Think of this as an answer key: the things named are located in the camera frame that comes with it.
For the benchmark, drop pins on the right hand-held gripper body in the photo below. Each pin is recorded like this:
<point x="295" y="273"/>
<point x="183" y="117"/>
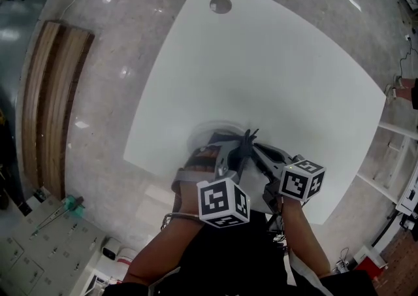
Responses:
<point x="302" y="178"/>

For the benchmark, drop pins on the white appliance with dark screen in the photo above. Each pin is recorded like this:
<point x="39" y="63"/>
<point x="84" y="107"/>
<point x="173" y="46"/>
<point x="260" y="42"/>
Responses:
<point x="111" y="249"/>

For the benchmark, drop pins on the round grey table grommet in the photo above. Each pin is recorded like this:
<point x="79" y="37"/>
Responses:
<point x="220" y="5"/>

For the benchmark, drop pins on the long wooden board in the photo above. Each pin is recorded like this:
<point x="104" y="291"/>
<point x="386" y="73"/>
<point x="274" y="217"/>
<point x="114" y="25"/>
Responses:
<point x="58" y="118"/>
<point x="36" y="108"/>

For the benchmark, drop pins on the person in black shirt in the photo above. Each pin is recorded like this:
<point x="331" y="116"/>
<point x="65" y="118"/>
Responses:
<point x="235" y="262"/>

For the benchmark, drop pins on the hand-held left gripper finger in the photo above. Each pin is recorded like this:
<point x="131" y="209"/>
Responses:
<point x="227" y="160"/>

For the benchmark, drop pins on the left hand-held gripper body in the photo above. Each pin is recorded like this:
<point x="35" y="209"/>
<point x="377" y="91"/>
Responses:
<point x="223" y="203"/>

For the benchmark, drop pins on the green dustpan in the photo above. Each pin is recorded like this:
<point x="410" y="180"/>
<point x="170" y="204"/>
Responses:
<point x="74" y="205"/>

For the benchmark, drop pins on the person's left hand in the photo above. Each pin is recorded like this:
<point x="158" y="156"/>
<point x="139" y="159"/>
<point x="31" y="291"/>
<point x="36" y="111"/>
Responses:
<point x="188" y="198"/>

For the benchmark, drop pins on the person's left forearm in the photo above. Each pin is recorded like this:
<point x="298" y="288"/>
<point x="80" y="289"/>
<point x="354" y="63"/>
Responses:
<point x="163" y="249"/>

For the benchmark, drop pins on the thin metal rod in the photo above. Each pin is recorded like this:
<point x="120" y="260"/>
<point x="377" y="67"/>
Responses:
<point x="49" y="221"/>

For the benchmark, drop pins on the grey locker cabinet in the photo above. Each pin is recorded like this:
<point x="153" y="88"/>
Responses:
<point x="42" y="255"/>

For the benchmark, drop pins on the red box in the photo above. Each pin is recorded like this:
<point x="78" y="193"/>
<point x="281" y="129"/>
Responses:
<point x="372" y="260"/>

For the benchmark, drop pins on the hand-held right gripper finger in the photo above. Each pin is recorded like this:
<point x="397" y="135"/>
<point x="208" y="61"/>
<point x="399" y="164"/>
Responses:
<point x="266" y="170"/>
<point x="279" y="152"/>

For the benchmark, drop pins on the white plate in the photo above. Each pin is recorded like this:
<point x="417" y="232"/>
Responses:
<point x="209" y="126"/>

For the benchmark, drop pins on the red white bucket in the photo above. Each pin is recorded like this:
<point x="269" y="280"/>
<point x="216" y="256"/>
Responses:
<point x="126" y="257"/>

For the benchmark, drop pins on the person's right forearm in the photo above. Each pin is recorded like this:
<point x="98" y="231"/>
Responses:
<point x="303" y="239"/>

